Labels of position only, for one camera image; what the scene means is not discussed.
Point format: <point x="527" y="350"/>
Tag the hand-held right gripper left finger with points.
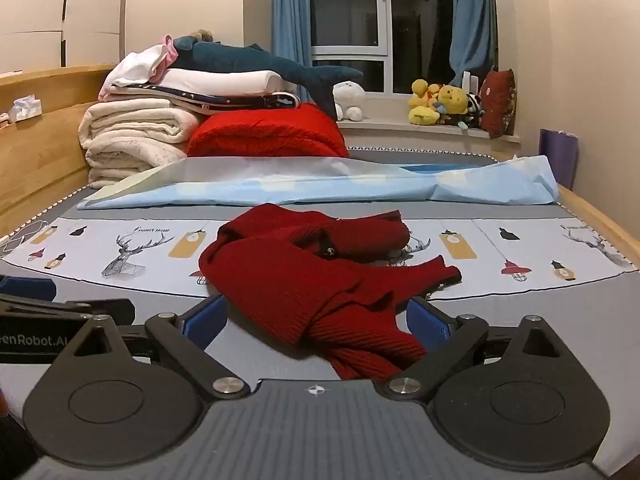
<point x="205" y="321"/>

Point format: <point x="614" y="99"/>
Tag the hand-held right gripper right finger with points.
<point x="425" y="317"/>

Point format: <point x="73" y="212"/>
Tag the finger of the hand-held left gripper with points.
<point x="25" y="289"/>

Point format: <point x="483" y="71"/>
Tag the dark red knit sweater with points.
<point x="300" y="280"/>

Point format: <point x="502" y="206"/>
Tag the cream folded blanket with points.
<point x="130" y="120"/>
<point x="125" y="165"/>

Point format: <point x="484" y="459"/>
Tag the light blue bed sheet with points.
<point x="300" y="185"/>

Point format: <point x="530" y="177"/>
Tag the tissue box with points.
<point x="25" y="110"/>

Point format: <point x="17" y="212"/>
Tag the white window sill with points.
<point x="400" y="135"/>

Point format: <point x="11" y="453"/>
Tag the red folded blanket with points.
<point x="270" y="130"/>

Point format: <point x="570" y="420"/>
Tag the purple paper bag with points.
<point x="559" y="157"/>

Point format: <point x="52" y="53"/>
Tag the yellow duck plush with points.
<point x="421" y="105"/>

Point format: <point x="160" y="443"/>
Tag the striped zebra plush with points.
<point x="476" y="107"/>

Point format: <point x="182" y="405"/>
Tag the yellow bear plush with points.
<point x="452" y="102"/>

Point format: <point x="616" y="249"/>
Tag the navy patterned quilt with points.
<point x="240" y="100"/>

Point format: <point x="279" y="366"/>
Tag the dark red cushion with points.
<point x="497" y="102"/>

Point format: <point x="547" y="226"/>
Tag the white seal plush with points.
<point x="347" y="95"/>

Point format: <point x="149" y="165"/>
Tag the white pillow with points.
<point x="215" y="80"/>

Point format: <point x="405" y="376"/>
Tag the white folded cloth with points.
<point x="140" y="62"/>

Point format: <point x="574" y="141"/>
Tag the teal shark plush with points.
<point x="235" y="57"/>

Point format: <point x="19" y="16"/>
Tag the cream wardrobe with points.
<point x="30" y="10"/>

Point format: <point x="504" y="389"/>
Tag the brown plush toy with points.
<point x="202" y="35"/>

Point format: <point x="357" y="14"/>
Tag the white framed window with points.
<point x="382" y="20"/>

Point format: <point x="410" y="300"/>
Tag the blue curtain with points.
<point x="292" y="15"/>
<point x="472" y="15"/>

